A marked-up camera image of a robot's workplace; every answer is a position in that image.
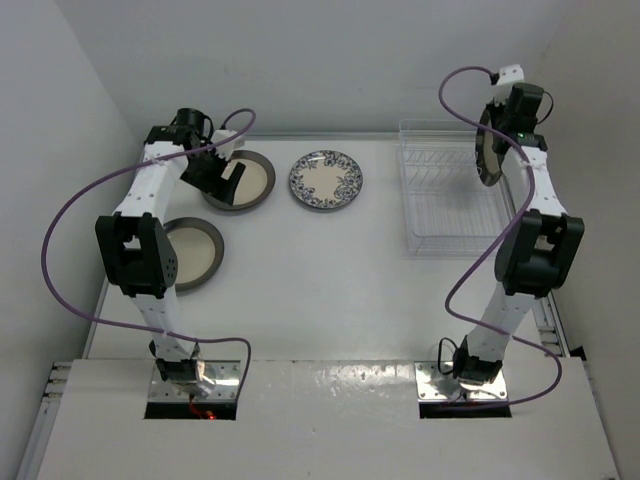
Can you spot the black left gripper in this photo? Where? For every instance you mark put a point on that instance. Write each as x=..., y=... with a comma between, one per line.
x=217, y=185

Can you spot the brown rim cream plate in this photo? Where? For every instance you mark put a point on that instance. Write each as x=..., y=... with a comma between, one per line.
x=255, y=185

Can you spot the blue floral white plate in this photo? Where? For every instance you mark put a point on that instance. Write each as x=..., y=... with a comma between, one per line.
x=326, y=180

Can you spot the patterned dark rim plate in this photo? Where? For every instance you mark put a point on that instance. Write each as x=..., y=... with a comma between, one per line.
x=488, y=162

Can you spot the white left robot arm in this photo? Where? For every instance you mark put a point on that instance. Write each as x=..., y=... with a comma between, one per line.
x=137, y=254

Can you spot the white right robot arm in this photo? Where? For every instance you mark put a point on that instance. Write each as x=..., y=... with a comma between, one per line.
x=536, y=254

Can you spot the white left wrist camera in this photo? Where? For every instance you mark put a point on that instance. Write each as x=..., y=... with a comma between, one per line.
x=225, y=143

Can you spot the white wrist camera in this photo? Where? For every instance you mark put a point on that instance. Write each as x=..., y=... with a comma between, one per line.
x=507, y=75
x=225, y=143

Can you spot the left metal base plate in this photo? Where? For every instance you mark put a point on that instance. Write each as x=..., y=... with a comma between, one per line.
x=220, y=380

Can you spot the metal base plate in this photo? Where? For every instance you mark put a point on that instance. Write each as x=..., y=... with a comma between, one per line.
x=220, y=380
x=435, y=387

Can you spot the white wire dish rack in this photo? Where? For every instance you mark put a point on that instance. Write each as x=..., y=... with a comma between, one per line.
x=449, y=212

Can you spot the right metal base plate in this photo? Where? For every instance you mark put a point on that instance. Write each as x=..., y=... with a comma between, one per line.
x=435, y=387

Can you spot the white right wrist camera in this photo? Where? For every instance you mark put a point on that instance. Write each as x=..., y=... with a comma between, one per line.
x=507, y=75

